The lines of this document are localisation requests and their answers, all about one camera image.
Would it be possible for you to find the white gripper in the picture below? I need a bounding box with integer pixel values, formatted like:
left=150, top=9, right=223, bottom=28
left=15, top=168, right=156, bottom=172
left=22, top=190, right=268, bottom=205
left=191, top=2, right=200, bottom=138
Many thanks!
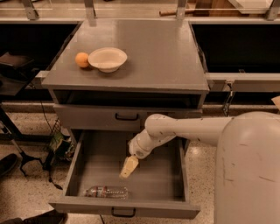
left=119, top=129, right=175, bottom=179

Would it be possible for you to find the clear plastic water bottle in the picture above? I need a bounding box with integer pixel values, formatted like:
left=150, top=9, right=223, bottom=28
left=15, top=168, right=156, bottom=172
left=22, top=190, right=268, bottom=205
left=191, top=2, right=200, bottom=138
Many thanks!
left=83, top=185, right=129, bottom=200

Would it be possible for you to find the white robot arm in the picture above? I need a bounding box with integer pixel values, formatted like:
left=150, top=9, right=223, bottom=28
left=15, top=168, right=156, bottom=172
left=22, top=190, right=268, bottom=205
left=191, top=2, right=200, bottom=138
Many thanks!
left=120, top=112, right=280, bottom=224

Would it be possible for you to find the open grey bottom drawer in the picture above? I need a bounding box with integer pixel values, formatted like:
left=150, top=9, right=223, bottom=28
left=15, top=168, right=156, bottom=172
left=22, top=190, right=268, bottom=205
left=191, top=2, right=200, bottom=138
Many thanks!
left=49, top=131, right=200, bottom=220

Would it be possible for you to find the closed grey upper drawer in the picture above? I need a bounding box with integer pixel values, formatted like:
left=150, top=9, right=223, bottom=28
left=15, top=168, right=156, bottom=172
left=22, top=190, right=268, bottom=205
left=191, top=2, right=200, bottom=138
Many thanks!
left=54, top=104, right=202, bottom=131

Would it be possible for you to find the grey drawer cabinet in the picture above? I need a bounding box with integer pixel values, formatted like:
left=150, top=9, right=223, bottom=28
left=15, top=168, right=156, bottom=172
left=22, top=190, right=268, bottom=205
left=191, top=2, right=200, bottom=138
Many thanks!
left=43, top=19, right=209, bottom=142

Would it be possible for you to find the white bowl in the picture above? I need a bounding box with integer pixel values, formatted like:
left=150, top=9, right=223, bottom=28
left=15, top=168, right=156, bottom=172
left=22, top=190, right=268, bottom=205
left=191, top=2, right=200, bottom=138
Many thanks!
left=87, top=47, right=128, bottom=73

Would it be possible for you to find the orange fruit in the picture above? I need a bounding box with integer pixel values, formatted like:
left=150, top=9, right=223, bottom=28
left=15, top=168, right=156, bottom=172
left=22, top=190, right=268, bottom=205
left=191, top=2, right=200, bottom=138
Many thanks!
left=75, top=52, right=89, bottom=68

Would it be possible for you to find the black shoe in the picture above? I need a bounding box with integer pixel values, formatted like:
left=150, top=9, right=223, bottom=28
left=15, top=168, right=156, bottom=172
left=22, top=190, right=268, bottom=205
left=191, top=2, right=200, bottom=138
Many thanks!
left=0, top=153, right=18, bottom=177

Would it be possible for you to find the black stand with legs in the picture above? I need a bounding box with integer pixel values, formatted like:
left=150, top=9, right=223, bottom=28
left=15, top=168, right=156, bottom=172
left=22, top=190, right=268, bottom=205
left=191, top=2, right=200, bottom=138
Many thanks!
left=0, top=52, right=42, bottom=176

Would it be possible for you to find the black upper drawer handle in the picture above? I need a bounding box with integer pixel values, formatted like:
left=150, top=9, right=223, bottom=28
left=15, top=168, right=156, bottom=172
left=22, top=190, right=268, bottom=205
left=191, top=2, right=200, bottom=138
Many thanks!
left=115, top=113, right=139, bottom=122

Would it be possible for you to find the black drawer handle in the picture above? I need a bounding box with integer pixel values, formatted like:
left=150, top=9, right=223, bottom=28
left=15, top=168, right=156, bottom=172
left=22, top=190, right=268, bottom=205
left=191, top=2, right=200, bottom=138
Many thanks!
left=111, top=207, right=136, bottom=218
left=115, top=113, right=139, bottom=122

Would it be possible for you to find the black bottom drawer handle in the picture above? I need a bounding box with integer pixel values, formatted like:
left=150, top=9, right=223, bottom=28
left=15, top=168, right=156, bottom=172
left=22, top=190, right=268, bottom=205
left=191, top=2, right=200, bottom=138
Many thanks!
left=111, top=207, right=136, bottom=218

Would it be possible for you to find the wire basket with packets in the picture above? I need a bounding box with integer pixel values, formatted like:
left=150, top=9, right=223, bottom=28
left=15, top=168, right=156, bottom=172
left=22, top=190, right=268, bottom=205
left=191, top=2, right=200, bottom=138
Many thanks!
left=43, top=119, right=74, bottom=171

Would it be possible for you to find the metal frame rail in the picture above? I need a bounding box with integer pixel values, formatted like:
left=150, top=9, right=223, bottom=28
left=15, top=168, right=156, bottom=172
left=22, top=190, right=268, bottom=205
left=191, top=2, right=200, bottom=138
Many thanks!
left=206, top=73, right=280, bottom=93

